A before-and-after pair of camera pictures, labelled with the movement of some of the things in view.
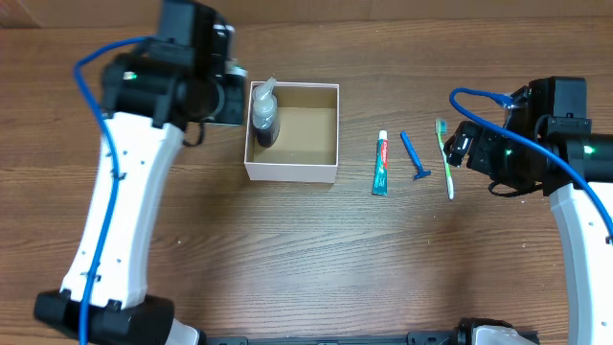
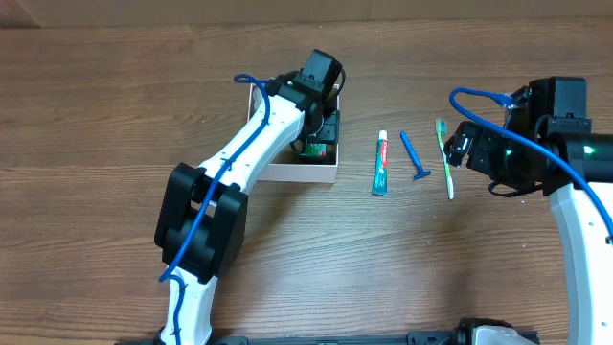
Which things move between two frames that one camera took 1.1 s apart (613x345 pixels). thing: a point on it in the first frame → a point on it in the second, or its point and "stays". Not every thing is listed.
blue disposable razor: (421, 172) stays
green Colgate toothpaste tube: (380, 178) stays
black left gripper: (234, 106) → (330, 105)
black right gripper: (478, 159) stays
